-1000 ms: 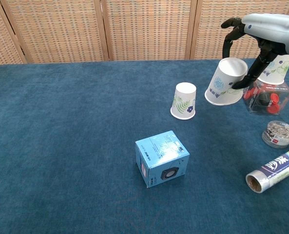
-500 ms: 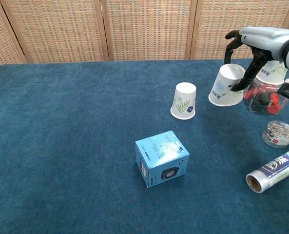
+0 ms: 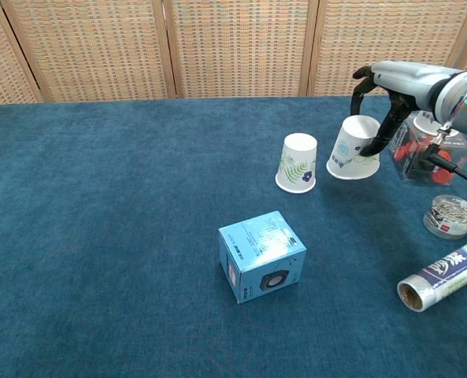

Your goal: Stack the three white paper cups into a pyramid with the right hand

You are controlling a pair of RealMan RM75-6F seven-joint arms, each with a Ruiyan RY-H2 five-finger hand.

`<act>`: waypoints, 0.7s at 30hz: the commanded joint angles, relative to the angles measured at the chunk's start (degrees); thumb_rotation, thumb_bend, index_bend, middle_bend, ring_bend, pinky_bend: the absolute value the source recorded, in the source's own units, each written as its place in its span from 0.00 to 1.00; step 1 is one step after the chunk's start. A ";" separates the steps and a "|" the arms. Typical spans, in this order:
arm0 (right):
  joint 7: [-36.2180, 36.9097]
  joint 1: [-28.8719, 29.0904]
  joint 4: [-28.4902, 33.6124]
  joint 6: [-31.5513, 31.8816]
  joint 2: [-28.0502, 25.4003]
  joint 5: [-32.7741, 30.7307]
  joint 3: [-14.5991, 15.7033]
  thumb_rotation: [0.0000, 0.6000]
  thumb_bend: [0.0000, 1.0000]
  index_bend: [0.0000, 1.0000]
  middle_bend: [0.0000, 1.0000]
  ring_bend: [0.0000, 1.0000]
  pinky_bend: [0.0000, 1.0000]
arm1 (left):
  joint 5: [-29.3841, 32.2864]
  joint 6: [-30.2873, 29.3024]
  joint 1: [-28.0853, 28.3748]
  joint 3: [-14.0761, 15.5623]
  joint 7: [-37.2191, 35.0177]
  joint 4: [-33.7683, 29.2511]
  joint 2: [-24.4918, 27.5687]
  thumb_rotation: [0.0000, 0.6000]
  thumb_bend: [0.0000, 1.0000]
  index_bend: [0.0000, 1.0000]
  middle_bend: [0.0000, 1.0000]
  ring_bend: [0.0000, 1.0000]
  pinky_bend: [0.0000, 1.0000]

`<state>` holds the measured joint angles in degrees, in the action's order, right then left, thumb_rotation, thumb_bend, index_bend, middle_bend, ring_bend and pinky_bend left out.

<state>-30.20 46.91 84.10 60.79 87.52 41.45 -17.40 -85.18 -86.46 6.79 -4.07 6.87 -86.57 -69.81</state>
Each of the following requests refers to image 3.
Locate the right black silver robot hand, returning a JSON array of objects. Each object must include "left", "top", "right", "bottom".
[{"left": 350, "top": 61, "right": 461, "bottom": 158}]

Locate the woven bamboo folding screen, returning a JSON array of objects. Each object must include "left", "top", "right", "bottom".
[{"left": 0, "top": 0, "right": 467, "bottom": 106}]

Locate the cling film roll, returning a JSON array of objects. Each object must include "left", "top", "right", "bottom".
[{"left": 397, "top": 234, "right": 467, "bottom": 313}]

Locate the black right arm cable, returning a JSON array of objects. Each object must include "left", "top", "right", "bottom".
[{"left": 425, "top": 121, "right": 467, "bottom": 191}]

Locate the dark teal table mat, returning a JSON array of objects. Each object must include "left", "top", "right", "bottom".
[{"left": 0, "top": 92, "right": 467, "bottom": 378}]

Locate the light blue cardboard box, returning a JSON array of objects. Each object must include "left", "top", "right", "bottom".
[{"left": 217, "top": 210, "right": 307, "bottom": 305}]

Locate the clear box of red clips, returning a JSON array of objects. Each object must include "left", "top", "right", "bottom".
[{"left": 388, "top": 116, "right": 467, "bottom": 187}]

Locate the white printed paper cup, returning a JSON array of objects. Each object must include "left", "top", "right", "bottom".
[
  {"left": 326, "top": 115, "right": 382, "bottom": 181},
  {"left": 275, "top": 133, "right": 318, "bottom": 195},
  {"left": 413, "top": 109, "right": 450, "bottom": 137}
]

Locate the round clear paperclip tin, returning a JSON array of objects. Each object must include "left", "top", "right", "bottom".
[{"left": 422, "top": 194, "right": 467, "bottom": 240}]

